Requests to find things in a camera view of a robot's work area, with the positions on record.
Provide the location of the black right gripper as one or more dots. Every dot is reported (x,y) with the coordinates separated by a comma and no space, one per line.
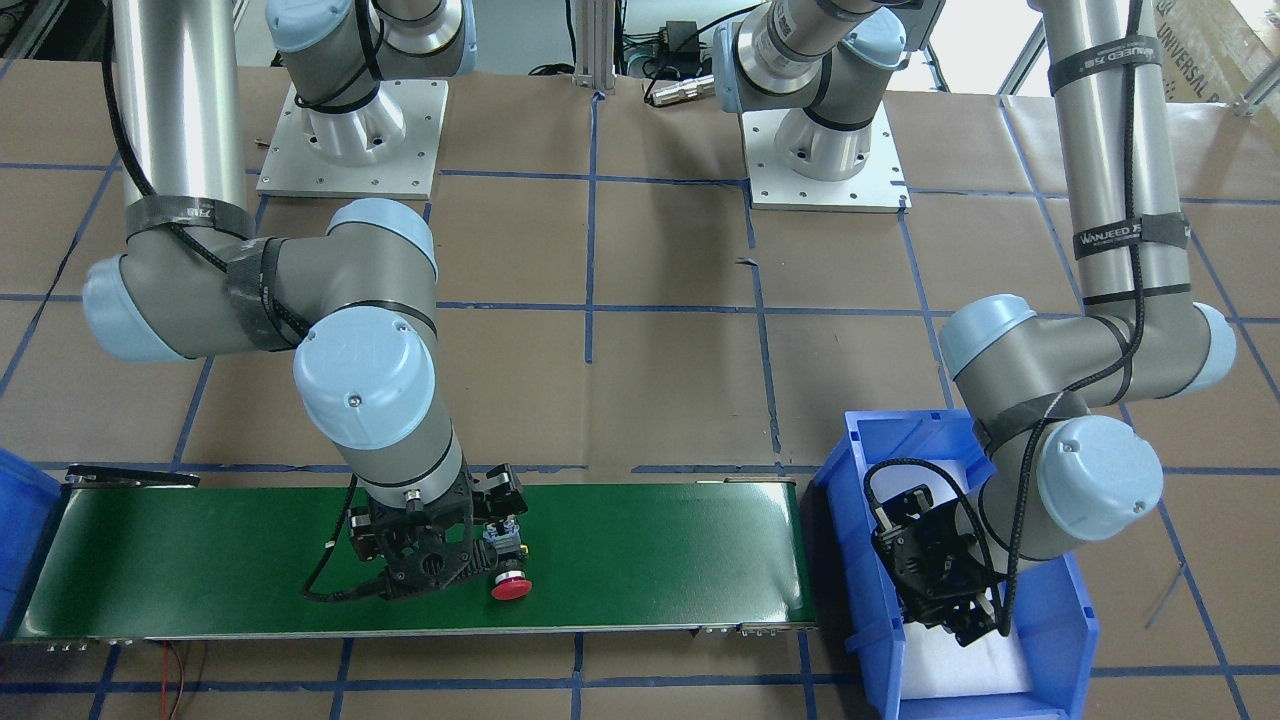
(497,497)

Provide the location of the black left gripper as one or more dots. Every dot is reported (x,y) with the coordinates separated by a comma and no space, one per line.
(938,538)

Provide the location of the red mushroom push button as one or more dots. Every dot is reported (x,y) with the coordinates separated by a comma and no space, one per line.
(510,554)

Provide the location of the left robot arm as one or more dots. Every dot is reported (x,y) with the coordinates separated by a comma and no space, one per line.
(1065,476)

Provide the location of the blue plastic bin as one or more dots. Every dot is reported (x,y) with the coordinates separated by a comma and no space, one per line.
(1053,614)
(29,498)

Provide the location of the green conveyor belt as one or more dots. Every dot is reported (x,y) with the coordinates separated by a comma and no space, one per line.
(118,562)

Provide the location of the black power adapter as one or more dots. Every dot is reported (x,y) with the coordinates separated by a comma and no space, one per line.
(679,42)

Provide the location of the cardboard box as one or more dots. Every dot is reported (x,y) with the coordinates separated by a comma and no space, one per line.
(1213,49)

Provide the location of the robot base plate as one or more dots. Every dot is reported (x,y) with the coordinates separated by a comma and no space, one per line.
(387,149)
(794,164)

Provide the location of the aluminium frame post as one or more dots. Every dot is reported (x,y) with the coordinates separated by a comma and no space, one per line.
(594,26)

